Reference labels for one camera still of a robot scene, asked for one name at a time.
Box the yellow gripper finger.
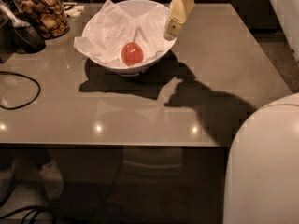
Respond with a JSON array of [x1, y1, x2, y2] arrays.
[[164, 0, 194, 40]]

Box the red apple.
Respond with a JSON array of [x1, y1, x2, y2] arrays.
[[121, 42, 144, 66]]

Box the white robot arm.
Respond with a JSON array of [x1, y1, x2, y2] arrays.
[[165, 4, 298, 224]]

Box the white tissue paper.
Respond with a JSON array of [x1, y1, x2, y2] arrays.
[[73, 0, 176, 69]]

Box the small white items on table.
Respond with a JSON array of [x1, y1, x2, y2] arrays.
[[64, 5, 84, 18]]

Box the glass jar of dried chips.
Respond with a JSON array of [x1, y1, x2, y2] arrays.
[[13, 0, 69, 39]]

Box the black round appliance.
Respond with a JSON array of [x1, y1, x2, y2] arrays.
[[10, 25, 46, 54]]

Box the white shoe under table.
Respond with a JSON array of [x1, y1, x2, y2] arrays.
[[39, 160, 64, 201]]

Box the white spoon handle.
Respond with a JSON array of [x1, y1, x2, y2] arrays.
[[0, 0, 30, 28]]

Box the black cable loop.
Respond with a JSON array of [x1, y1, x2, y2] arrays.
[[0, 70, 42, 111]]

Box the black cables on floor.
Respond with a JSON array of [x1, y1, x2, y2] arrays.
[[0, 204, 57, 224]]

